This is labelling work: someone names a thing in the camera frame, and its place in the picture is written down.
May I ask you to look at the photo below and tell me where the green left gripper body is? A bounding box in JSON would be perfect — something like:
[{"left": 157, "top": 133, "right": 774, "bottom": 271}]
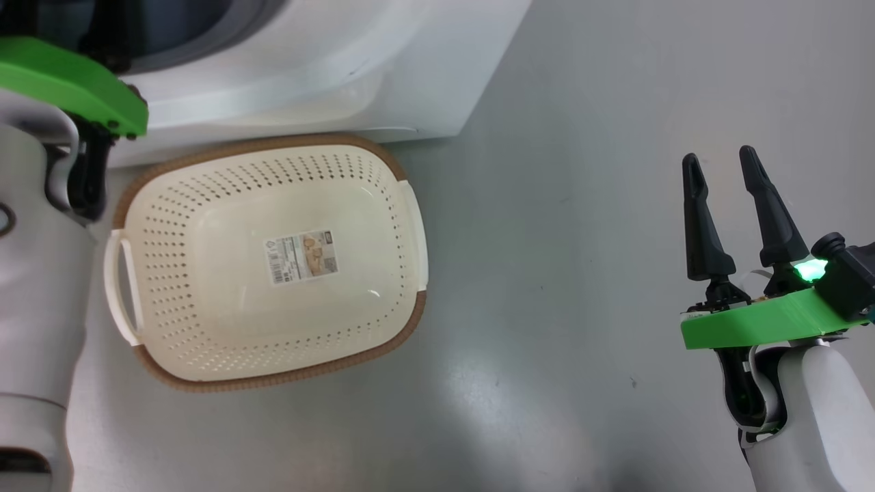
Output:
[{"left": 0, "top": 36, "right": 149, "bottom": 141}]

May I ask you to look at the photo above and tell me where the white front-load washing machine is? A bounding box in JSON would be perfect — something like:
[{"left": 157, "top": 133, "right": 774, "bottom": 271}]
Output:
[{"left": 0, "top": 0, "right": 534, "bottom": 168}]

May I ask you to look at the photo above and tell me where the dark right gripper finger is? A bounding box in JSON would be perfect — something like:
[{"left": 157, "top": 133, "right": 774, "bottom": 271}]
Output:
[
  {"left": 738, "top": 145, "right": 811, "bottom": 296},
  {"left": 682, "top": 153, "right": 751, "bottom": 307}
]

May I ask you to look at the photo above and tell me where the product sticker on basket bottom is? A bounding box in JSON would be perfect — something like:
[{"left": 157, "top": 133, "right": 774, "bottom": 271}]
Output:
[{"left": 265, "top": 230, "right": 340, "bottom": 285}]

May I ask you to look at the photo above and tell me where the cream laundry basket brown rim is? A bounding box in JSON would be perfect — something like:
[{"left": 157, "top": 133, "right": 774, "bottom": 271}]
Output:
[{"left": 103, "top": 133, "right": 430, "bottom": 394}]

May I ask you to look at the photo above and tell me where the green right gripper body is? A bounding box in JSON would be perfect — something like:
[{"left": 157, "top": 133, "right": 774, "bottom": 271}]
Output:
[{"left": 680, "top": 287, "right": 875, "bottom": 351}]

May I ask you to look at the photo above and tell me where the grey rubber door gasket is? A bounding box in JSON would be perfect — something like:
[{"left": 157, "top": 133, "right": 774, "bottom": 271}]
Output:
[{"left": 103, "top": 0, "right": 288, "bottom": 76}]

